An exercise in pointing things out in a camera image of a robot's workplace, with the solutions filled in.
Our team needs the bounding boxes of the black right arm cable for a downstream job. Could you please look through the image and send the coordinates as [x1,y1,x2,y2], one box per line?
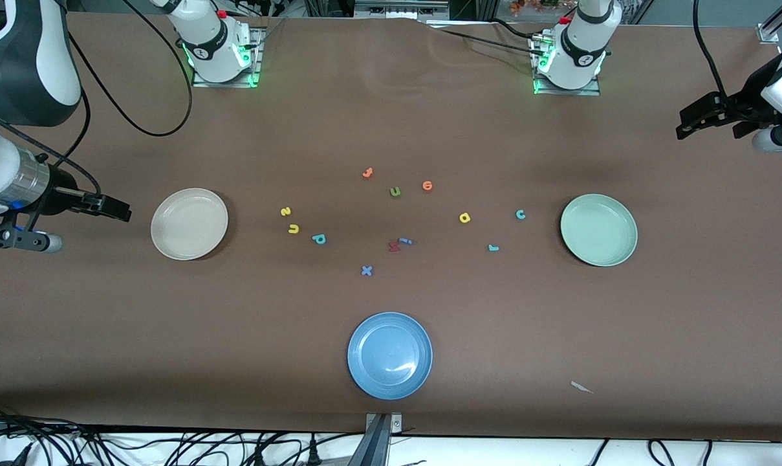
[0,0,194,195]

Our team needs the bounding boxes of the blue plate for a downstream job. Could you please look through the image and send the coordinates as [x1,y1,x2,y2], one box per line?
[347,312,433,401]

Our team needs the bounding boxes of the brown table cover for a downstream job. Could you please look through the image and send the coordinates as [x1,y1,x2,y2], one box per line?
[0,13,782,442]

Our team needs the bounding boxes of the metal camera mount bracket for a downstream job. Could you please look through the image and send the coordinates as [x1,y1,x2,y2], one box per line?
[364,413,404,466]

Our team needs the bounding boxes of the aluminium frame beam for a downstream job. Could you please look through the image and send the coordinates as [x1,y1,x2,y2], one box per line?
[354,0,451,20]

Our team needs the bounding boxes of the orange decorative object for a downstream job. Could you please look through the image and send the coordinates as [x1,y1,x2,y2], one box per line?
[510,0,561,15]

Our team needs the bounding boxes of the light green plate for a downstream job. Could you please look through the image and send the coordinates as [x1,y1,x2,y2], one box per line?
[560,194,638,267]

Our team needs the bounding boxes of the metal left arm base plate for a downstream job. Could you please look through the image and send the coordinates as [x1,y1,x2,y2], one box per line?
[532,31,602,96]

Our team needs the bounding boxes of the black floor cable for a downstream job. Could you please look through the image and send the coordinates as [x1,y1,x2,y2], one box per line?
[648,439,677,466]

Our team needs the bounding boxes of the beige plate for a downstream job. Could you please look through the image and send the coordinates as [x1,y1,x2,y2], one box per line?
[150,188,229,261]

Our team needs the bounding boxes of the black base cable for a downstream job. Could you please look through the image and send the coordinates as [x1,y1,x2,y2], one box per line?
[491,18,547,41]
[437,27,547,59]

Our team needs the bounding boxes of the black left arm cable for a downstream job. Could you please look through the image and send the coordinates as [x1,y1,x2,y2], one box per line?
[691,0,747,120]

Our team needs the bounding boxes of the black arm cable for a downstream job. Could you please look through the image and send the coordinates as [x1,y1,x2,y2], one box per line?
[0,0,194,195]
[691,0,747,120]

